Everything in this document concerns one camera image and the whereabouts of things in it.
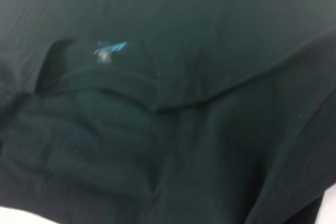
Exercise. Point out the black shirt with FREE print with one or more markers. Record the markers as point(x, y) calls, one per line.
point(183, 103)

